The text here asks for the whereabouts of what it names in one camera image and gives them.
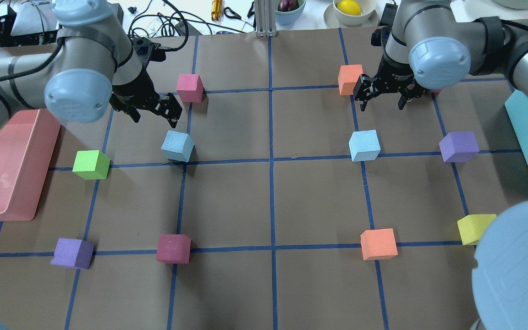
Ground black handled scissors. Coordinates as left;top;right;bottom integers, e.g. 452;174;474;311
223;7;255;27

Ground pink plastic tray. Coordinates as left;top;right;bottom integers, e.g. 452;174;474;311
0;109;61;222

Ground far orange block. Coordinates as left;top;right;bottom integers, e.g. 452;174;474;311
338;63;364;96

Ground purple block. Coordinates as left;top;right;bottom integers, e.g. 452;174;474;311
50;238;95;270
439;131;480;163

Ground aluminium frame post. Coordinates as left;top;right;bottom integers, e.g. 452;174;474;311
254;0;277;38

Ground yellow block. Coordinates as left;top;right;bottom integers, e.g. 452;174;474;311
456;214;497;246

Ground left purple block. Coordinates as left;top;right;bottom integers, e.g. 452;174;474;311
50;238;95;270

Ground far left pink block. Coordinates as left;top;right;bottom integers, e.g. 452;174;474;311
176;73;204;103

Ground gold metal tool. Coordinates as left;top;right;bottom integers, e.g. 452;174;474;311
211;0;223;22

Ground green block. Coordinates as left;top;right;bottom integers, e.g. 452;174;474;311
72;150;111;180

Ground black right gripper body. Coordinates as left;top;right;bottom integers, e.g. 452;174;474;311
360;55;425;101

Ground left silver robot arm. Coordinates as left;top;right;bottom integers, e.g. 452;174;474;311
0;0;182;131

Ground light blue block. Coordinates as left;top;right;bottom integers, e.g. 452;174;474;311
348;130;381;162
161;130;195;162

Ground black computer box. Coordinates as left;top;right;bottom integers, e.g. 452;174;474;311
0;0;123;47

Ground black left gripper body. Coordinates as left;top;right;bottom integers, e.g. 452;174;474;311
110;69;159;115

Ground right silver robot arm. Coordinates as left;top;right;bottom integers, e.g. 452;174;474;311
353;0;528;330

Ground black power adapter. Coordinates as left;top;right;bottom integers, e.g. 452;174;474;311
175;21;203;36

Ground right purple block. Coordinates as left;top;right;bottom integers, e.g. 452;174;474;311
439;131;480;163

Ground blue bowl with fruit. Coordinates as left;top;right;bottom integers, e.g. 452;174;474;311
274;0;307;26

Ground yellow lemon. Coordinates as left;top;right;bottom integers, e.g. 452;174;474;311
335;0;363;16

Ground beige bowl with lemon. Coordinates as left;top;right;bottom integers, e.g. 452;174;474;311
324;0;379;28

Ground near left crimson block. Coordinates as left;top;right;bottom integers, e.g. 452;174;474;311
156;234;192;264

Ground orange block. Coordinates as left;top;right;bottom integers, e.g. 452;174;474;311
338;63;364;96
360;228;398;261

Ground near orange block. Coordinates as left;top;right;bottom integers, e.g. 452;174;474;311
360;228;398;261

